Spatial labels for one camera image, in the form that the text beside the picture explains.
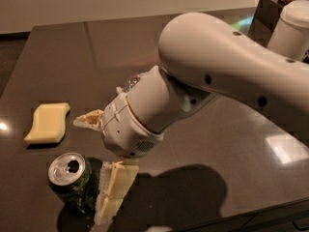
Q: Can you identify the green soda can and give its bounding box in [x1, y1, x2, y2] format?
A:
[47, 152, 97, 214]

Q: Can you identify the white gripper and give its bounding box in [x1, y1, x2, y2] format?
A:
[73, 93, 163, 225]

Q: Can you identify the dark box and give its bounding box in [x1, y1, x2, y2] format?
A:
[247, 0, 284, 47]

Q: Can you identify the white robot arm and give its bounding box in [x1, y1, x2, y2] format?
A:
[74, 13, 309, 224]

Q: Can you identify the yellow sponge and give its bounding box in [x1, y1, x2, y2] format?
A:
[24, 102, 70, 145]

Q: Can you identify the clear plastic water bottle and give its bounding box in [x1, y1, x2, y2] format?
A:
[116, 73, 144, 94]

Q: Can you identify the white lidded container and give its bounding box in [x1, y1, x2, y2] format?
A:
[267, 0, 309, 61]

